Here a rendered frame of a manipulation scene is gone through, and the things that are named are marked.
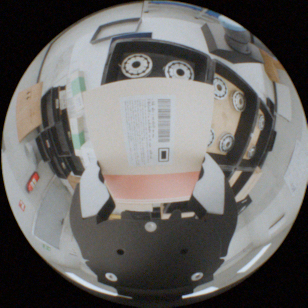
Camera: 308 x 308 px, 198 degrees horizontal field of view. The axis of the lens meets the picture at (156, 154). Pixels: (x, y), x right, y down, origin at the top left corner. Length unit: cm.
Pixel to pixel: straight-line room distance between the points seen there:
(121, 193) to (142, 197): 3
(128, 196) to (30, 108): 255
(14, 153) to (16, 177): 43
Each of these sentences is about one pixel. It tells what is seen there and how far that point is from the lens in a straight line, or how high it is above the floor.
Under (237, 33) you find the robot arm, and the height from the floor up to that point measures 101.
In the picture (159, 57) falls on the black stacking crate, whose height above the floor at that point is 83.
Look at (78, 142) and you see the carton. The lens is 64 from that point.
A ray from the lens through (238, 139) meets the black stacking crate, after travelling 56.
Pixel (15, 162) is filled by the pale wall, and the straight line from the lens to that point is 258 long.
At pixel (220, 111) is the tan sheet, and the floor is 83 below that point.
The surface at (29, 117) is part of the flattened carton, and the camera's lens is 253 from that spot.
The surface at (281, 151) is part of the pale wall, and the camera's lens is 351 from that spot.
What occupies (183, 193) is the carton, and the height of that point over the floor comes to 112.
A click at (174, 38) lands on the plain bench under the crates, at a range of 65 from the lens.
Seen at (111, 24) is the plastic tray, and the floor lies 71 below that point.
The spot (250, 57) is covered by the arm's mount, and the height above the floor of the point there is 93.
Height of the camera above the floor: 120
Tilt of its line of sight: 58 degrees down
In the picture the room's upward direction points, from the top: 175 degrees clockwise
